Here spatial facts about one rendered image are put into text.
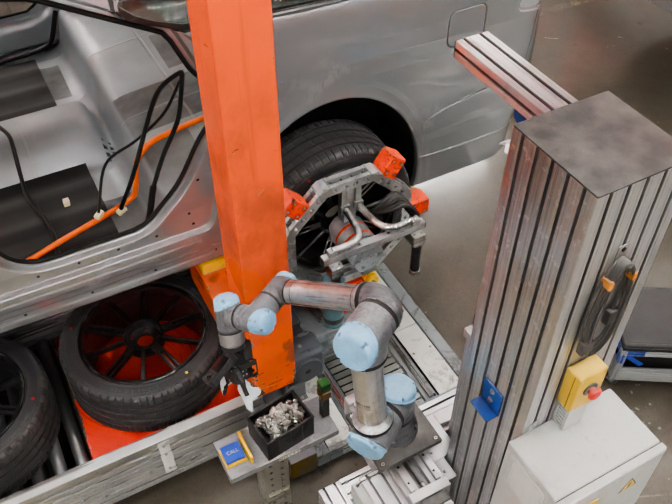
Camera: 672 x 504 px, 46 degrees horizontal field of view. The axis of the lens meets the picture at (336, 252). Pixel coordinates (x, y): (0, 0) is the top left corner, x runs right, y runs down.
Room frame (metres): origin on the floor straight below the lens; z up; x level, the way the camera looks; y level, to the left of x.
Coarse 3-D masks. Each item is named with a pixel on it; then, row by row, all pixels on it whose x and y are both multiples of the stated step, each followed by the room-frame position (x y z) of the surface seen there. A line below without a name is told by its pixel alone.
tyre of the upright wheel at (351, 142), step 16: (304, 128) 2.38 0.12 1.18; (320, 128) 2.39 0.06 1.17; (336, 128) 2.39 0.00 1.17; (352, 128) 2.41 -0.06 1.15; (368, 128) 2.51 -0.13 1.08; (288, 144) 2.31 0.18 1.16; (304, 144) 2.29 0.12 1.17; (320, 144) 2.29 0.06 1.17; (336, 144) 2.28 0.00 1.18; (352, 144) 2.29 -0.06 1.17; (368, 144) 2.32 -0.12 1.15; (384, 144) 2.44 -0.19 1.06; (288, 160) 2.24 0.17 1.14; (304, 160) 2.22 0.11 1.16; (320, 160) 2.20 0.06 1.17; (336, 160) 2.21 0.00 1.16; (352, 160) 2.24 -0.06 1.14; (368, 160) 2.27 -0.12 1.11; (288, 176) 2.17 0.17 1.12; (304, 176) 2.15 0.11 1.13; (320, 176) 2.18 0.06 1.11; (400, 176) 2.34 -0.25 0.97; (320, 272) 2.18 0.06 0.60
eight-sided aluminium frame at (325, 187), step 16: (336, 176) 2.17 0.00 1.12; (352, 176) 2.20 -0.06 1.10; (368, 176) 2.18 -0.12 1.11; (384, 176) 2.21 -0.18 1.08; (320, 192) 2.09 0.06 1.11; (336, 192) 2.12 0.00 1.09; (400, 192) 2.25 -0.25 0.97; (288, 224) 2.07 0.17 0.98; (304, 224) 2.06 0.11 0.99; (288, 240) 2.02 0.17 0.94; (288, 256) 2.02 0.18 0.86; (384, 256) 2.22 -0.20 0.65; (304, 272) 2.07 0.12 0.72; (352, 272) 2.16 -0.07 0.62; (368, 272) 2.18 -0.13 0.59
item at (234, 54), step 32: (192, 0) 1.71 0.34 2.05; (224, 0) 1.64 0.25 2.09; (256, 0) 1.67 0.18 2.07; (192, 32) 1.74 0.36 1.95; (224, 32) 1.63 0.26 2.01; (256, 32) 1.67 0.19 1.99; (224, 64) 1.63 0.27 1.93; (256, 64) 1.67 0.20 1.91; (224, 96) 1.63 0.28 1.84; (256, 96) 1.66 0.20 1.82; (224, 128) 1.62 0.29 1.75; (256, 128) 1.66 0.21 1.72; (224, 160) 1.63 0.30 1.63; (256, 160) 1.66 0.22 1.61; (224, 192) 1.67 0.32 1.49; (256, 192) 1.65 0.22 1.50; (224, 224) 1.71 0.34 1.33; (256, 224) 1.65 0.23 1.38; (224, 256) 1.75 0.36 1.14; (256, 256) 1.64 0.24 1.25; (256, 288) 1.64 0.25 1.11; (288, 320) 1.69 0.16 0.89; (256, 352) 1.63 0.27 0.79; (288, 352) 1.68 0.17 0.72; (256, 384) 1.62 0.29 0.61
